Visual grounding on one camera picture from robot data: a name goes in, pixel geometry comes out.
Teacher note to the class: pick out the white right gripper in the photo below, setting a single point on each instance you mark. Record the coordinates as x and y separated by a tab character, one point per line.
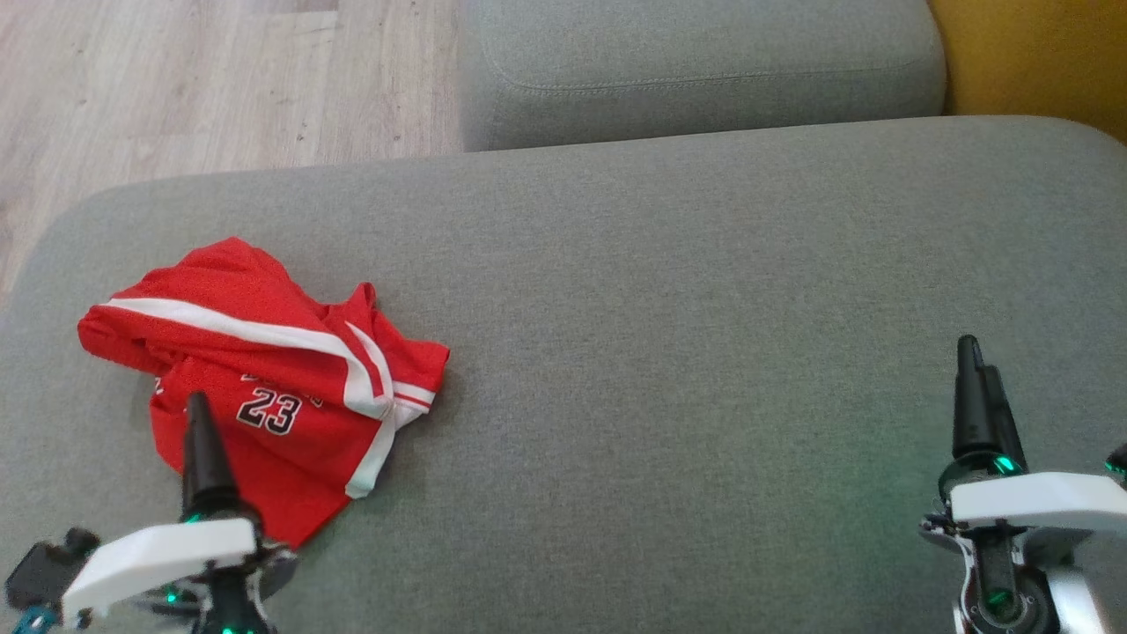
1039	502

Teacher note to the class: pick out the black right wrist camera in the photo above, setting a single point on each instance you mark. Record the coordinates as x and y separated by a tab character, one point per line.
1118	462

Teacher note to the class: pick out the wide yellow sofa backrest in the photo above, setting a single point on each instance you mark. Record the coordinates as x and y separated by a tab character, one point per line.
1039	53

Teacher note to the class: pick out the medium grey sofa seat cushion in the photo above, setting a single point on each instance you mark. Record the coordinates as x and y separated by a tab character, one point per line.
704	53

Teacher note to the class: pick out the red jersey shirt white sleeves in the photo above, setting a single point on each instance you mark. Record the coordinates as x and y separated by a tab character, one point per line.
264	475

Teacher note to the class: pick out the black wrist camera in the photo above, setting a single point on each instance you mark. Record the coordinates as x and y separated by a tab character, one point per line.
48	563
1118	462

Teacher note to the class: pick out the red shorts white side stripe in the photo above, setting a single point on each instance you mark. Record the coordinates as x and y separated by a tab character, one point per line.
220	282

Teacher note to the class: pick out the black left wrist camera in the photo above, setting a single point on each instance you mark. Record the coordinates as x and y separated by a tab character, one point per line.
48	563

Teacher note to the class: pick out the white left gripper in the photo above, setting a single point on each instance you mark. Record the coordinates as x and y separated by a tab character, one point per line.
158	555

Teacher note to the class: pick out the large grey sofa seat cushion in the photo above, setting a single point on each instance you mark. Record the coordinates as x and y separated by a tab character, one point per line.
660	352

